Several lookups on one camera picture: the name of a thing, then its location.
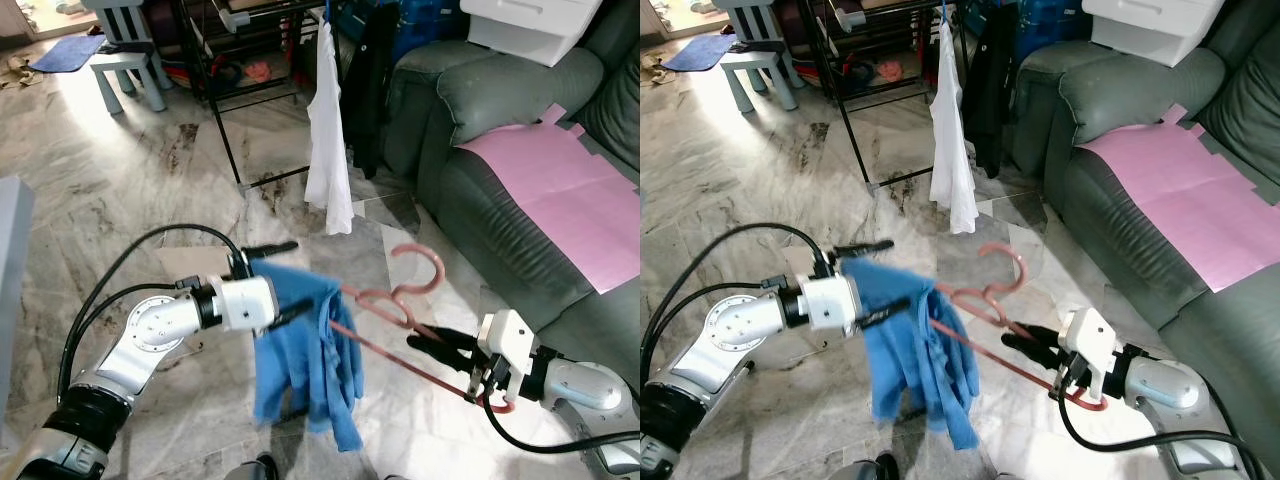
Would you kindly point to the blue floor mat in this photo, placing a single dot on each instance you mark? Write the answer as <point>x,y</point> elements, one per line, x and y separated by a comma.
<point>700,52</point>
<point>65,53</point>

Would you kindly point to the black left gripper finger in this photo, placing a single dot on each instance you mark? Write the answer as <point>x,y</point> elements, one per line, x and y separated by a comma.
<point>862,251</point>
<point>882,313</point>
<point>292,314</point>
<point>270,252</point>

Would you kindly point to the black metal drying rack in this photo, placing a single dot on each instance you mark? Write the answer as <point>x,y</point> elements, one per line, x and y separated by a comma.
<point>232,18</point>
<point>852,16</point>

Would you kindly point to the crumpled brown cloth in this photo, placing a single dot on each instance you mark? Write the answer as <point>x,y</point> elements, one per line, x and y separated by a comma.
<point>652,72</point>
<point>20,72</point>

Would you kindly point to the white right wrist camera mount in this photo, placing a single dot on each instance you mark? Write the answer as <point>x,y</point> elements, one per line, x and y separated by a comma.
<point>1088,335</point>
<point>505,335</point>

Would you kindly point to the blue shirt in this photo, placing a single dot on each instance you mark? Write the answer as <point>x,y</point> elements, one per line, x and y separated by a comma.
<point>910,370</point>
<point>300,370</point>

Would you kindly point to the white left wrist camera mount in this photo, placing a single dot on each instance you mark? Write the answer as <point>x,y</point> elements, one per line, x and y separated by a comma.
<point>245,303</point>
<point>828,303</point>

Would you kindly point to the white slatted child chair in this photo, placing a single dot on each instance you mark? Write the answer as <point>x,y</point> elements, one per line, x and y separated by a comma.
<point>760,62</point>
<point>125,62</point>

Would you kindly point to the black hanging garment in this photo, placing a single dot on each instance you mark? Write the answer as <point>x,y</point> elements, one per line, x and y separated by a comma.
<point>990,90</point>
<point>368,90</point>

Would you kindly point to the white shirt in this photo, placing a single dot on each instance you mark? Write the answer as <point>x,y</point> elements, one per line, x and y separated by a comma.
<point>950,150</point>
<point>328,150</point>

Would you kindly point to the white storage box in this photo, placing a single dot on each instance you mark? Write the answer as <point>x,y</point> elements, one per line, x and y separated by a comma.
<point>1150,25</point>
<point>530,25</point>

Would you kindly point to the blue clothes hanger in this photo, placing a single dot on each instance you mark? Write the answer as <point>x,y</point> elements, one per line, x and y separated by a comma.
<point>326,12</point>
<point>944,12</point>

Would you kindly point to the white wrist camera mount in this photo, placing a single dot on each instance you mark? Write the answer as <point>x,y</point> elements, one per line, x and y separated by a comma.
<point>505,335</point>
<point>245,303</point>
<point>828,303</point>
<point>1088,335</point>

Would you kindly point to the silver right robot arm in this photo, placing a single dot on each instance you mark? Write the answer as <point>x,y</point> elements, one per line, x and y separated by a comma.
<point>580,385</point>
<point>1165,385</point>

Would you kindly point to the pink clothes hanger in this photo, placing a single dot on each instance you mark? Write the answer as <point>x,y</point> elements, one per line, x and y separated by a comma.
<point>438,265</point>
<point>1022,265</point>

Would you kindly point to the blue hard suitcase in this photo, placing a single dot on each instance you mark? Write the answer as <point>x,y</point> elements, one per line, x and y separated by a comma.
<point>1050,25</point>
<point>430,25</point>

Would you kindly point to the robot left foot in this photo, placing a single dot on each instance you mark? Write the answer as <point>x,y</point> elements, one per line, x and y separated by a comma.
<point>255,468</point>
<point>870,468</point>

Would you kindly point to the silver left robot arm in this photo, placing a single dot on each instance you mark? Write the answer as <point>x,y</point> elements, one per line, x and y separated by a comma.
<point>735,335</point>
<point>150,335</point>

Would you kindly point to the pink paper sheet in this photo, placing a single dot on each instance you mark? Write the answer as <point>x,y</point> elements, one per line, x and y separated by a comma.
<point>560,190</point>
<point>1180,190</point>

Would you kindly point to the dark green sofa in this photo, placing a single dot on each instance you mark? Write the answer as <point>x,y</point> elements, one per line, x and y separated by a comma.
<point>1120,100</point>
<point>500,100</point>

